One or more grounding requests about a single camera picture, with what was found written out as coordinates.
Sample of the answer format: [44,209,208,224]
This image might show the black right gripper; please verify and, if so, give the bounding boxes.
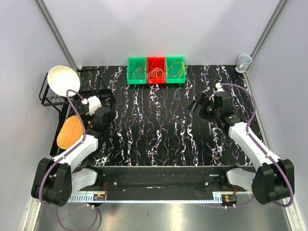
[185,92,220,123]

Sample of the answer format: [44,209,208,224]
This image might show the yellow cable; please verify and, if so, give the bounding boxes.
[167,60,186,78]

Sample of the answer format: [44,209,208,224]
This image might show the white cable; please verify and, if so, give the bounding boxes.
[149,66,167,80]

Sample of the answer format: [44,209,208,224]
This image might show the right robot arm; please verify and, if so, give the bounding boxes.
[186,91,295,207]

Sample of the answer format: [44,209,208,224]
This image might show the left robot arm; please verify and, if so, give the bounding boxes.
[30,106,113,207]

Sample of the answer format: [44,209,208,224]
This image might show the right green plastic bin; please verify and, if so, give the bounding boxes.
[165,56,186,84]

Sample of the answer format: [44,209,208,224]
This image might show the green plastic bin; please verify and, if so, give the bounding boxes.
[127,57,147,85]
[165,56,186,84]

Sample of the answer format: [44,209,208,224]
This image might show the red plastic bin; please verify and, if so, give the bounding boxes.
[146,57,166,84]

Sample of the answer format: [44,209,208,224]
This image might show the left green plastic bin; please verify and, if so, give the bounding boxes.
[127,57,147,85]

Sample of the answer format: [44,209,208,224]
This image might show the white mug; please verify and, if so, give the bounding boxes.
[235,54,253,73]

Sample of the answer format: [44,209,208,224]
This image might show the white bowl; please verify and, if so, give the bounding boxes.
[47,65,81,97]

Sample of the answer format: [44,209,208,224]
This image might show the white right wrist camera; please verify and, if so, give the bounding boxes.
[209,83,224,102]

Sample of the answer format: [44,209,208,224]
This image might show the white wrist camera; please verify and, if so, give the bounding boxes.
[81,96,102,115]
[209,83,224,102]

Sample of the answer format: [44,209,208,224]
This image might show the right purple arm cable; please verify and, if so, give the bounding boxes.
[199,83,296,209]

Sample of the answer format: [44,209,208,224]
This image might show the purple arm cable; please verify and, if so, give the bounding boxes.
[38,89,101,229]
[199,83,296,209]

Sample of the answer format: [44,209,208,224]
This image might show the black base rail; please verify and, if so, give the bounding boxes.
[83,166,244,203]

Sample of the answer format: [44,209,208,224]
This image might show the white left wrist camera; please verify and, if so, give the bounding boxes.
[81,96,102,115]

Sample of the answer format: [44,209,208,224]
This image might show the black wire dish rack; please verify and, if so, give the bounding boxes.
[38,67,115,157]

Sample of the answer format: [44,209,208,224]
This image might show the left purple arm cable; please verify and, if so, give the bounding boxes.
[38,89,101,229]

